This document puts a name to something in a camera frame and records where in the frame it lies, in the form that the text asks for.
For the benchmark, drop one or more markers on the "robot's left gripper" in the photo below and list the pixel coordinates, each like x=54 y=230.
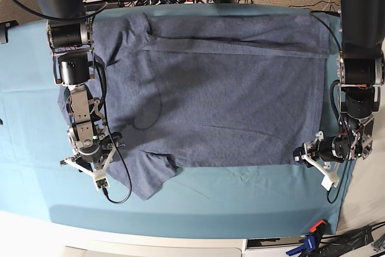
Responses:
x=319 y=154

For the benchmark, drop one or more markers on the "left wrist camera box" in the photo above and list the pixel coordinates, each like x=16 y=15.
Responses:
x=328 y=183

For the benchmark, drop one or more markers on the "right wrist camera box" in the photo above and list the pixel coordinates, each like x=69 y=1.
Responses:
x=101 y=182

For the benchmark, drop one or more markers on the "blue-grey T-shirt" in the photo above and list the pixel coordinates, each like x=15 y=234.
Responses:
x=210 y=91

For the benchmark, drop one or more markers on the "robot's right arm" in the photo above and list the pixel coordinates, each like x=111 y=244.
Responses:
x=70 y=38

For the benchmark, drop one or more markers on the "black bag, bottom right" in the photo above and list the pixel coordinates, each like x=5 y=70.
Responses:
x=347 y=242

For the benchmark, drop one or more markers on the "teal table cloth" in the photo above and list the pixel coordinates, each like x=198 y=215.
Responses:
x=199 y=202

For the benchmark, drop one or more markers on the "black bracket, left edge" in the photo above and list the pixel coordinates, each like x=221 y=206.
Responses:
x=4 y=27

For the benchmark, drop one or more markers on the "robot's right gripper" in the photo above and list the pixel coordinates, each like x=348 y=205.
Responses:
x=95 y=159

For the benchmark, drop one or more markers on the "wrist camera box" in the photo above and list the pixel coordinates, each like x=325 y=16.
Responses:
x=328 y=183
x=101 y=182

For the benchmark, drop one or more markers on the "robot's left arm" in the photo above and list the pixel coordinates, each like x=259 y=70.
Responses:
x=361 y=74

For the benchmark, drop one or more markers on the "blue orange clamp, bottom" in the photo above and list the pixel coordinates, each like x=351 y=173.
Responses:
x=311 y=242

